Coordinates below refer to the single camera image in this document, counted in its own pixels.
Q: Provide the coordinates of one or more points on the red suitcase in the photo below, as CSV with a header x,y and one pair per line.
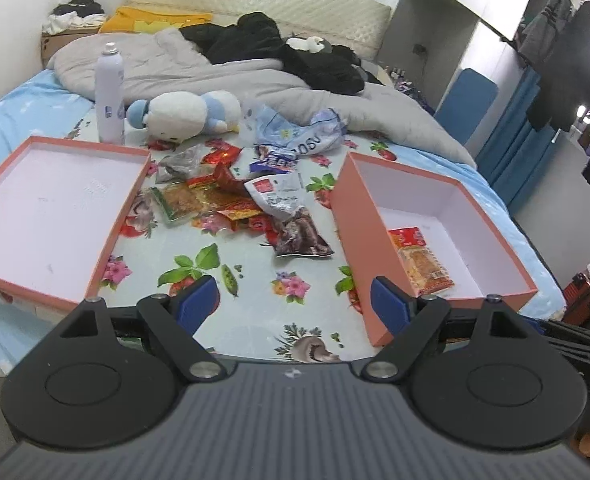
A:
x,y
582,300

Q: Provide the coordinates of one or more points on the clear green-edged snack packet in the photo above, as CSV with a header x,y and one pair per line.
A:
x,y
180,205

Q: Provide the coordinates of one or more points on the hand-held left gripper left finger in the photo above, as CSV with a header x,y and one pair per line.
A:
x,y
200,300

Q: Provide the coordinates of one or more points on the clear orange snack packet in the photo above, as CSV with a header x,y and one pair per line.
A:
x,y
420,262

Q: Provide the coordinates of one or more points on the floral printed sheet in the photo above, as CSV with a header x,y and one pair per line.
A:
x,y
255,300

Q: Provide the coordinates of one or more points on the white red snack packet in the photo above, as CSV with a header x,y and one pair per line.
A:
x,y
275,192

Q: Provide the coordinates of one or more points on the blue padded board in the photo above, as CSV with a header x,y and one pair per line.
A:
x,y
465,105

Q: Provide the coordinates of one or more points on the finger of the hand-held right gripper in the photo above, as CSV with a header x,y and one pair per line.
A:
x,y
575,341

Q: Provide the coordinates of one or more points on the grey duvet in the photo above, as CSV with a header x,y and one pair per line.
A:
x,y
225,80

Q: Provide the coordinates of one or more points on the blue white snack packet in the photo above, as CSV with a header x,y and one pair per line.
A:
x,y
274,161

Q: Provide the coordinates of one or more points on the hanging dark clothes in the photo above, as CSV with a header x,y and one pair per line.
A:
x,y
560,60

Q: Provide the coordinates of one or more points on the yellow cloth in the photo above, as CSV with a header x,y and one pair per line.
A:
x,y
140,22

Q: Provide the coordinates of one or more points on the dark brown snack packet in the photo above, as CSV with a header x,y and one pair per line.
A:
x,y
300,237

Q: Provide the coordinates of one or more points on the white wardrobe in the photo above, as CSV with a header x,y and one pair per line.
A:
x,y
445,15

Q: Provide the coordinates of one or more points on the white blue plush toy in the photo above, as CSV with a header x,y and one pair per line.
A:
x,y
185,115

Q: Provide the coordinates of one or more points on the blue curtain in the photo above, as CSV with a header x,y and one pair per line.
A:
x,y
512,145

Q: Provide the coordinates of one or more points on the wooden nightstand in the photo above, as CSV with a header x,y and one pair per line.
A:
x,y
57,42

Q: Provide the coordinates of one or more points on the orange red snack packet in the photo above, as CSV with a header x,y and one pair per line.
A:
x,y
240,209

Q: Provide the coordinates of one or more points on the black clothing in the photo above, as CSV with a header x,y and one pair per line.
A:
x,y
255,40

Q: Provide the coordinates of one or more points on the dark grey snack packet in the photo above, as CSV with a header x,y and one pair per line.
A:
x,y
180,165

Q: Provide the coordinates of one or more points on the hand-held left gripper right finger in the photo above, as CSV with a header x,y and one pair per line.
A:
x,y
387,305

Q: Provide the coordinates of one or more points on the white spray bottle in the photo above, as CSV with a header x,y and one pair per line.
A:
x,y
109,90

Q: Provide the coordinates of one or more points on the light blue plastic bag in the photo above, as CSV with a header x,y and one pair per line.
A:
x,y
300,132

